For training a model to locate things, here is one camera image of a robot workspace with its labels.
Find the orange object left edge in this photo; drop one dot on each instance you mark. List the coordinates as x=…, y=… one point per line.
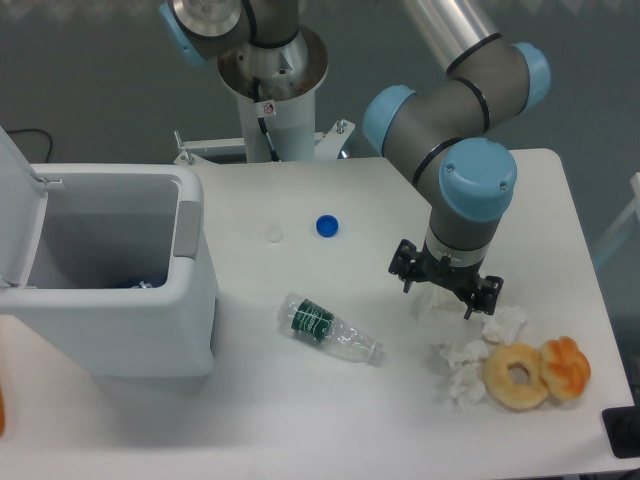
x=3, y=411

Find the crumpled white tissue lower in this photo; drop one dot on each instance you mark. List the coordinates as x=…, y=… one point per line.
x=465, y=386

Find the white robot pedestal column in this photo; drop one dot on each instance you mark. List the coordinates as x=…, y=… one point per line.
x=275, y=92

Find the black device table corner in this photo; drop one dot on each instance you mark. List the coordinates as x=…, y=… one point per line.
x=622, y=429

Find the crumpled white tissue right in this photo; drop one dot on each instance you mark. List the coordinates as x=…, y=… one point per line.
x=504, y=325

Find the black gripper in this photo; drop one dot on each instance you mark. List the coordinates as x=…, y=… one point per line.
x=453, y=270

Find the crumpled white tissue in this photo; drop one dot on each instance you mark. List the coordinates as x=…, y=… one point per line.
x=504, y=325
x=433, y=300
x=465, y=386

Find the orange glazed pastry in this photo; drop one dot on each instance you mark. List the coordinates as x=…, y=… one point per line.
x=564, y=368

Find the white grey trash bin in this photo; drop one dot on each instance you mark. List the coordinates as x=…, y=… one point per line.
x=71, y=231

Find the blue bottle cap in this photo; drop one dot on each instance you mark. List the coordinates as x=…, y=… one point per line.
x=327, y=226

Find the white bottle cap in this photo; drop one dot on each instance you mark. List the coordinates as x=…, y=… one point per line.
x=274, y=234

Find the clear plastic bottle green label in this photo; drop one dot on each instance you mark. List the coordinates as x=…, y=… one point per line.
x=304, y=320

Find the crumpled white tissue upper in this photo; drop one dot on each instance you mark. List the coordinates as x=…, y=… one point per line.
x=433, y=300

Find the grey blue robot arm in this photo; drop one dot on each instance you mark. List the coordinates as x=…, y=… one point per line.
x=437, y=142

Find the plain ring donut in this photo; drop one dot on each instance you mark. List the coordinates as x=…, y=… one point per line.
x=511, y=376

